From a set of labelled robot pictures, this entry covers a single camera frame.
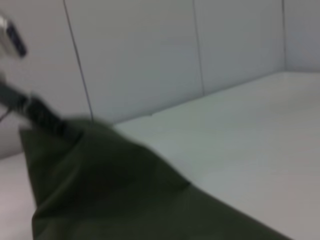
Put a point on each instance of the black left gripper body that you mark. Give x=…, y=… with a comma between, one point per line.
x=15, y=98

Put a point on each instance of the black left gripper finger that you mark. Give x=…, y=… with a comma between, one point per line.
x=52, y=120

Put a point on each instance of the dark green printed T-shirt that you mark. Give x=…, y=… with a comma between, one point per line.
x=112, y=187

